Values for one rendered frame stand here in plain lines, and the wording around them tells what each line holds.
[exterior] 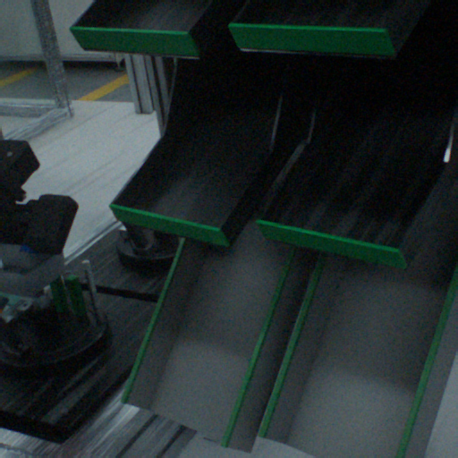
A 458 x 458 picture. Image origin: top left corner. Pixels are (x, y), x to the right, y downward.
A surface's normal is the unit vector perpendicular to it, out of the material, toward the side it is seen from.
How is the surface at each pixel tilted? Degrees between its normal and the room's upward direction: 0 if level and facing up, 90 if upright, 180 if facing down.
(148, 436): 90
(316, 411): 45
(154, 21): 25
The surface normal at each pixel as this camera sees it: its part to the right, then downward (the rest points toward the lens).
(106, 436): -0.14, -0.89
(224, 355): -0.54, -0.34
